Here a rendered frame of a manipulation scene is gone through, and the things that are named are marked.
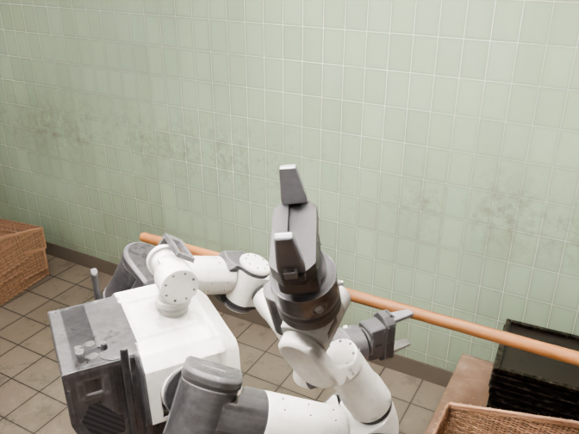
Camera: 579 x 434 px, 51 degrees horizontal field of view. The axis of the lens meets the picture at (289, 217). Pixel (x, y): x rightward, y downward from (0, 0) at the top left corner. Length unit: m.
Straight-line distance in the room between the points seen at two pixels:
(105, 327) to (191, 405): 0.25
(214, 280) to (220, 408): 0.50
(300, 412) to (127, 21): 2.65
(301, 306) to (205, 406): 0.25
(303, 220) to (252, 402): 0.34
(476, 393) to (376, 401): 1.31
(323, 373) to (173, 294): 0.32
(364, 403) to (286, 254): 0.38
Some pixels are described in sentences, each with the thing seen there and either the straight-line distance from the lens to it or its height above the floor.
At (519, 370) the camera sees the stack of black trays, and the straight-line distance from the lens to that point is 2.00.
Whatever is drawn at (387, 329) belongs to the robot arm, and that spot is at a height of 1.23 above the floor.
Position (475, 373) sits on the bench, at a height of 0.58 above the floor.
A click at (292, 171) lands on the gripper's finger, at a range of 0.72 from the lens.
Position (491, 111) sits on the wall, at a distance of 2.54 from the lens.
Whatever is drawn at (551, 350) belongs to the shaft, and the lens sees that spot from 1.45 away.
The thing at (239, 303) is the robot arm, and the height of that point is 1.22.
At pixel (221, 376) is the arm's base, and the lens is 0.94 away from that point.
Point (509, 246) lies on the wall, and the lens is 2.72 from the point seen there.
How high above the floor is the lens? 2.02
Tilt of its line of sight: 25 degrees down
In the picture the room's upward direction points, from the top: straight up
